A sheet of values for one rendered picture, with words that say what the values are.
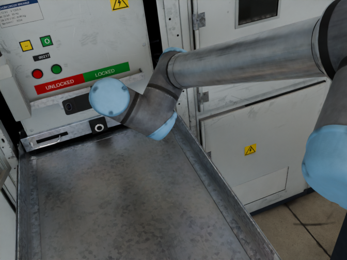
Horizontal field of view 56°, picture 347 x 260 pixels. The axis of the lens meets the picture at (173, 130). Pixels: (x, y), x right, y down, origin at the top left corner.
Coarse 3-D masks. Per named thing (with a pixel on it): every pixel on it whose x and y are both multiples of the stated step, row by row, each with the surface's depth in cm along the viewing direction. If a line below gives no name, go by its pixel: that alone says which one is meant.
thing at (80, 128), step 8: (80, 120) 120; (88, 120) 120; (112, 120) 123; (56, 128) 117; (64, 128) 118; (72, 128) 119; (80, 128) 121; (88, 128) 122; (24, 136) 116; (32, 136) 115; (40, 136) 117; (48, 136) 118; (56, 136) 119; (64, 136) 120; (72, 136) 121; (24, 144) 116; (40, 144) 118
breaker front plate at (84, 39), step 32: (0, 0) 90; (64, 0) 96; (96, 0) 99; (128, 0) 102; (0, 32) 95; (32, 32) 98; (64, 32) 101; (96, 32) 104; (128, 32) 108; (32, 64) 103; (64, 64) 106; (96, 64) 110; (32, 96) 109; (32, 128) 115
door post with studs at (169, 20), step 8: (160, 0) 102; (168, 0) 102; (176, 0) 103; (160, 8) 103; (168, 8) 104; (176, 8) 105; (160, 16) 105; (168, 16) 105; (176, 16) 106; (160, 24) 106; (168, 24) 107; (176, 24) 108; (160, 32) 108; (168, 32) 108; (176, 32) 109; (168, 40) 110; (176, 40) 111; (184, 96) 125; (176, 104) 126; (184, 104) 127; (184, 112) 130; (184, 120) 132
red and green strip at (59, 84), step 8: (120, 64) 113; (128, 64) 114; (88, 72) 111; (96, 72) 112; (104, 72) 113; (112, 72) 114; (120, 72) 115; (56, 80) 108; (64, 80) 109; (72, 80) 110; (80, 80) 111; (88, 80) 112; (40, 88) 108; (48, 88) 109; (56, 88) 110
